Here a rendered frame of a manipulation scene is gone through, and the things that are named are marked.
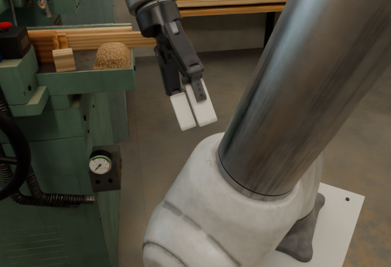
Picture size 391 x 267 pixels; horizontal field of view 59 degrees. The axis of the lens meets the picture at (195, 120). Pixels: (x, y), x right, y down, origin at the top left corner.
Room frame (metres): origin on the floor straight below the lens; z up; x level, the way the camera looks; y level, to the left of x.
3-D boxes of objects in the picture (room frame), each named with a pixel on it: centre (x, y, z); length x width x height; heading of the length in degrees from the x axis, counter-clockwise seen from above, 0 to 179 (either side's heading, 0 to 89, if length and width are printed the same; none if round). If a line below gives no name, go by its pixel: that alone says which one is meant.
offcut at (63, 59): (0.80, 0.32, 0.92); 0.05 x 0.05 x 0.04; 22
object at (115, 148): (0.80, 0.26, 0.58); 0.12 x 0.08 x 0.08; 9
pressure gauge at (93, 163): (0.73, 0.25, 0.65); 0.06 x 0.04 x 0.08; 99
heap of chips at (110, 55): (0.86, 0.22, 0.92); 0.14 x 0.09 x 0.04; 9
